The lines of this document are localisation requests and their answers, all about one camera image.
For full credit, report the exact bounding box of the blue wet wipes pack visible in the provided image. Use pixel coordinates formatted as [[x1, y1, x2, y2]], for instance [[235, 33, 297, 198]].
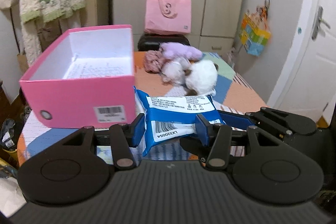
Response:
[[134, 89, 225, 156]]

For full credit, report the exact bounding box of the pink floral fabric item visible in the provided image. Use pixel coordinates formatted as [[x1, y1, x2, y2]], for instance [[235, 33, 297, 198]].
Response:
[[143, 50, 166, 73]]

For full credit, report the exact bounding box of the white door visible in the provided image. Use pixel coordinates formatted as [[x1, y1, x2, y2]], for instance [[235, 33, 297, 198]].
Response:
[[267, 0, 335, 122]]

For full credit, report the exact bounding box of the pink paper shopping bag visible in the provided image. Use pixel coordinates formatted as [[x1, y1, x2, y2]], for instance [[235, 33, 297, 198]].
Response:
[[144, 0, 192, 35]]

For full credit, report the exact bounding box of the purple plush toy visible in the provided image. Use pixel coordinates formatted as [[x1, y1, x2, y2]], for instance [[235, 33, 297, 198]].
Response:
[[160, 42, 203, 61]]

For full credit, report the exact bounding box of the pink cardboard box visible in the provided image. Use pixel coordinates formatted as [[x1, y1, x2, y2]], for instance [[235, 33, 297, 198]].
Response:
[[19, 25, 135, 128]]

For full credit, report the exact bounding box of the white brown plush toy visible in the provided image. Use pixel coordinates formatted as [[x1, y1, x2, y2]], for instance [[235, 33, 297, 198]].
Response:
[[185, 60, 218, 96]]

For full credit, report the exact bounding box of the small white plush toy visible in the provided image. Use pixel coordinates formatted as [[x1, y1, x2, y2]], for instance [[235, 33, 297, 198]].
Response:
[[161, 57, 191, 86]]

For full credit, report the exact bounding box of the colourful hanging gift bag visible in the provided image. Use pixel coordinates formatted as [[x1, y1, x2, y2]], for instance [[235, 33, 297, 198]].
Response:
[[239, 0, 272, 57]]

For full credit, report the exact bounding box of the silver door handle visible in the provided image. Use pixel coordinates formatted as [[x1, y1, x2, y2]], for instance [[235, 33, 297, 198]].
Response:
[[311, 6, 331, 41]]

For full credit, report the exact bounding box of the black suitcase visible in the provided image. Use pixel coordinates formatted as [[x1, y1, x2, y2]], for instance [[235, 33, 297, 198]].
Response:
[[137, 34, 190, 52]]

